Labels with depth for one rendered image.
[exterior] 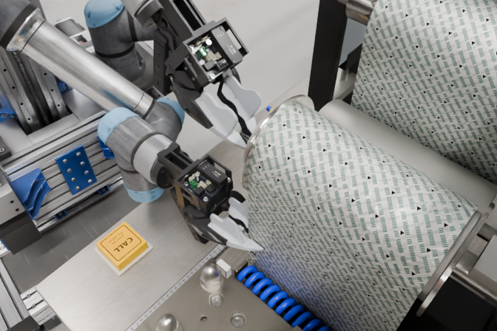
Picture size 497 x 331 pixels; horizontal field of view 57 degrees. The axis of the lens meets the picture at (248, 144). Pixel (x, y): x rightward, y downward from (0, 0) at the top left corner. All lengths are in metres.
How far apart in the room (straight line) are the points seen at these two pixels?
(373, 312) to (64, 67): 0.66
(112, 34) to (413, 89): 0.88
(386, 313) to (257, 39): 2.52
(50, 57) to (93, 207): 1.07
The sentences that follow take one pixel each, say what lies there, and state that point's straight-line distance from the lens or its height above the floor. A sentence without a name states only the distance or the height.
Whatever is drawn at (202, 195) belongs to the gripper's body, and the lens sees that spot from 0.68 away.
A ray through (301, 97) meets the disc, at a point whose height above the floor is 1.31.
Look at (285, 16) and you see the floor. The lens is 3.20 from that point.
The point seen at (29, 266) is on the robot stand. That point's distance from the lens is 1.85.
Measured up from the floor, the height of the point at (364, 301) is 1.16.
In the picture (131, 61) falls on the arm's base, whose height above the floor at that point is 0.88.
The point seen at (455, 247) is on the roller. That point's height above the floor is 1.30.
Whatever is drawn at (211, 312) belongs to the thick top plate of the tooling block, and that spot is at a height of 1.03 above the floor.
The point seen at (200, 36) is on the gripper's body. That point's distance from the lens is 0.56.
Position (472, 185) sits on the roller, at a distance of 0.65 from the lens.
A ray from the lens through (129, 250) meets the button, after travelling 0.91.
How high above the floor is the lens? 1.70
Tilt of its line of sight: 48 degrees down
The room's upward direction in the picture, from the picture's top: straight up
